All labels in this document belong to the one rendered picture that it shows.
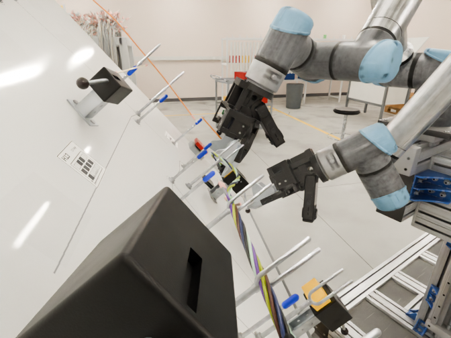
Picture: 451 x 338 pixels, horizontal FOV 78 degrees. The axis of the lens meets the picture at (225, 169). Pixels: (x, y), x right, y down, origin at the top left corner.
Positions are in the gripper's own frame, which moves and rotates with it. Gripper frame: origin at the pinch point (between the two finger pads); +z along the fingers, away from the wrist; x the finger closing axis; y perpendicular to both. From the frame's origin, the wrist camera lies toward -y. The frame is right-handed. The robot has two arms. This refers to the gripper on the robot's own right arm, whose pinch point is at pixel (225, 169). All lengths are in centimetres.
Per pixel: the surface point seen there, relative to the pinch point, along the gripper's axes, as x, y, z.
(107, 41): -72, 37, -7
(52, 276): 42, 27, -5
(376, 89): -436, -426, -113
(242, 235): 36.6, 12.5, -7.7
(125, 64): -73, 28, -2
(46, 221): 37.5, 28.9, -5.3
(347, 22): -817, -525, -299
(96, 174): 26.8, 26.5, -4.3
